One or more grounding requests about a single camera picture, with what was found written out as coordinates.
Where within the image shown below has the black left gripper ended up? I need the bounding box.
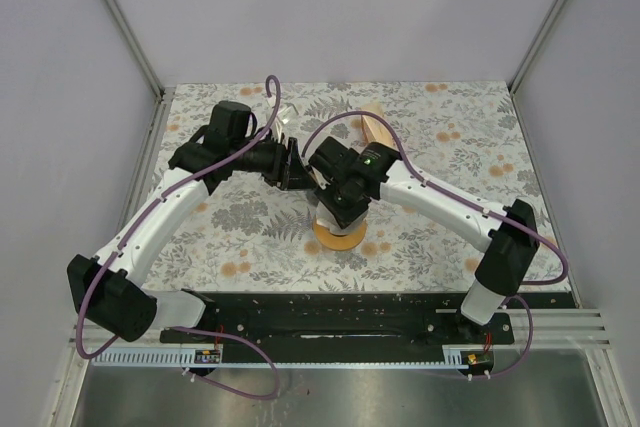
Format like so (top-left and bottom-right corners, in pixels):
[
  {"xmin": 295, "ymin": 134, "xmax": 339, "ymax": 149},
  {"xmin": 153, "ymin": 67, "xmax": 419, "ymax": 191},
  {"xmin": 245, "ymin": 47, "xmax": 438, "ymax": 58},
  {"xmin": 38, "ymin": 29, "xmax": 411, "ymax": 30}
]
[{"xmin": 232, "ymin": 131, "xmax": 319, "ymax": 192}]

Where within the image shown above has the beige filter stack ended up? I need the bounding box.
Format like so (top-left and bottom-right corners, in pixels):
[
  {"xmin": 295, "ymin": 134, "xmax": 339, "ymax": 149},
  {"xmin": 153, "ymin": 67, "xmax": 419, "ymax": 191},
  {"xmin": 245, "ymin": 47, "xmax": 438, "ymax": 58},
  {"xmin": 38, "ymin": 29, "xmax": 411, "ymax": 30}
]
[{"xmin": 360, "ymin": 102, "xmax": 396, "ymax": 149}]

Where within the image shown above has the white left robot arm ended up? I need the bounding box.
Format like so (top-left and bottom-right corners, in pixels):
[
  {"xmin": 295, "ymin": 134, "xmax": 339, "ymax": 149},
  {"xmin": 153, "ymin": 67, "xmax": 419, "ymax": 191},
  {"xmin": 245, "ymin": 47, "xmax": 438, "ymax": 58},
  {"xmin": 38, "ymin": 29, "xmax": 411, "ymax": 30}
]
[{"xmin": 67, "ymin": 101, "xmax": 315, "ymax": 342}]

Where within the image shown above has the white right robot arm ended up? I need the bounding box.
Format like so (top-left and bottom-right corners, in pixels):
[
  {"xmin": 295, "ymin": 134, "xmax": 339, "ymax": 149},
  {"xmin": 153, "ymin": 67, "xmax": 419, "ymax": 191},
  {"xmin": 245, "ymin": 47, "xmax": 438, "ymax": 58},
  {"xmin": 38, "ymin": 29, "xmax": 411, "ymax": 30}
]
[{"xmin": 309, "ymin": 137, "xmax": 540, "ymax": 343}]

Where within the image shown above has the floral patterned tablecloth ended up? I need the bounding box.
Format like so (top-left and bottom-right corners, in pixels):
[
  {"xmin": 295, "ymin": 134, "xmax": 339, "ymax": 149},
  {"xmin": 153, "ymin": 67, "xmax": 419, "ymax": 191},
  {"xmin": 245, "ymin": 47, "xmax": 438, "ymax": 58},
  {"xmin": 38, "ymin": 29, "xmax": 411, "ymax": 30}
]
[{"xmin": 145, "ymin": 81, "xmax": 554, "ymax": 292}]

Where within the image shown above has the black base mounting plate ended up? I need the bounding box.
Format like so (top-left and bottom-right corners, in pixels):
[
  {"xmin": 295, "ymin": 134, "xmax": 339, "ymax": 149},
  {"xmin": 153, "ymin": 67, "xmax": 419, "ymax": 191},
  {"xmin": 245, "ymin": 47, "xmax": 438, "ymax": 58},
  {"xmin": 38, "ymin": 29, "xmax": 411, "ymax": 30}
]
[{"xmin": 99, "ymin": 290, "xmax": 516, "ymax": 364}]

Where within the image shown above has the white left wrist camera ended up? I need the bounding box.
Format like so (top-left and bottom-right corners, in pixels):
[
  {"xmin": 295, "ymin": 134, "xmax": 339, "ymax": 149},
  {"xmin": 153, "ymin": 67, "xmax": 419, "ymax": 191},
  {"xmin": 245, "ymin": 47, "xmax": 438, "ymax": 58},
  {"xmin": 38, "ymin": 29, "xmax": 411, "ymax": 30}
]
[{"xmin": 270, "ymin": 102, "xmax": 300, "ymax": 144}]

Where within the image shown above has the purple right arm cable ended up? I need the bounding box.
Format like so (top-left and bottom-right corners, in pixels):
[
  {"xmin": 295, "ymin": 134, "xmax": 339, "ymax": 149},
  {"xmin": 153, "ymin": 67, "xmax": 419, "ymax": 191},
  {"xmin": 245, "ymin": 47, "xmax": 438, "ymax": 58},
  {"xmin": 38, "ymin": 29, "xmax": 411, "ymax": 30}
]
[{"xmin": 302, "ymin": 111, "xmax": 570, "ymax": 381}]

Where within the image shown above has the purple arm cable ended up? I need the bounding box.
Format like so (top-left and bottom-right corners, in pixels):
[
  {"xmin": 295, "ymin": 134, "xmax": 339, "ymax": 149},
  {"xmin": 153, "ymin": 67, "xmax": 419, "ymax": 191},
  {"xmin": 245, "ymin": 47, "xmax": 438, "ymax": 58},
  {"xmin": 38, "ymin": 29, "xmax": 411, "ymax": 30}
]
[
  {"xmin": 302, "ymin": 111, "xmax": 570, "ymax": 381},
  {"xmin": 74, "ymin": 75, "xmax": 284, "ymax": 402}
]

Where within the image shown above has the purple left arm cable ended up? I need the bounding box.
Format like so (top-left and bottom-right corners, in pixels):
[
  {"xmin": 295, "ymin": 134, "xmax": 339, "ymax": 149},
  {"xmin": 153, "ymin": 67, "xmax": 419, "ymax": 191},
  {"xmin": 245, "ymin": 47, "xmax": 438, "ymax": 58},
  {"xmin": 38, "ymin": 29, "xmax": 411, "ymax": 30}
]
[{"xmin": 74, "ymin": 75, "xmax": 284, "ymax": 402}]

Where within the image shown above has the aluminium frame rail left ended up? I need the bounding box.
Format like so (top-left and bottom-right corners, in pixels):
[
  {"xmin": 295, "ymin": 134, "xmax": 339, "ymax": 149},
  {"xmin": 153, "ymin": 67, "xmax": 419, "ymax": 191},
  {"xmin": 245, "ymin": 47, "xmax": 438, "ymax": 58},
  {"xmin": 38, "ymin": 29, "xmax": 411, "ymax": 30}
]
[{"xmin": 101, "ymin": 0, "xmax": 165, "ymax": 99}]

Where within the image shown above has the aluminium frame rail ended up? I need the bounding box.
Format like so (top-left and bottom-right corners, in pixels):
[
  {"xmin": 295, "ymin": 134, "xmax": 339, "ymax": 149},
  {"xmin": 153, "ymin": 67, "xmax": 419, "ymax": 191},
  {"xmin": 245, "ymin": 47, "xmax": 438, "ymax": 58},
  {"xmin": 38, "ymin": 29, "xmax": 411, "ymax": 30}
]
[
  {"xmin": 101, "ymin": 0, "xmax": 165, "ymax": 99},
  {"xmin": 507, "ymin": 0, "xmax": 571, "ymax": 96}
]

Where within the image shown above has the white slotted cable duct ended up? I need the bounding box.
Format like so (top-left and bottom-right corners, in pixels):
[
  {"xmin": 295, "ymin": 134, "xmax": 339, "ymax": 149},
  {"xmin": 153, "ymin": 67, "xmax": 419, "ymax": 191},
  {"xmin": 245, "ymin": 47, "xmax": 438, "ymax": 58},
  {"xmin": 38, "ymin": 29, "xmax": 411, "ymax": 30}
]
[{"xmin": 92, "ymin": 346, "xmax": 223, "ymax": 368}]

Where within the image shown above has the aluminium frame rail right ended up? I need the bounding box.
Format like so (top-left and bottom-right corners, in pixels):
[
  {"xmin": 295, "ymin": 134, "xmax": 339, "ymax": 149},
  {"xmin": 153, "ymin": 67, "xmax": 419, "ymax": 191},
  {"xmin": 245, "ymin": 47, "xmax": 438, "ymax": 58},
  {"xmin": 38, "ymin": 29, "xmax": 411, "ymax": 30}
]
[{"xmin": 507, "ymin": 0, "xmax": 571, "ymax": 96}]

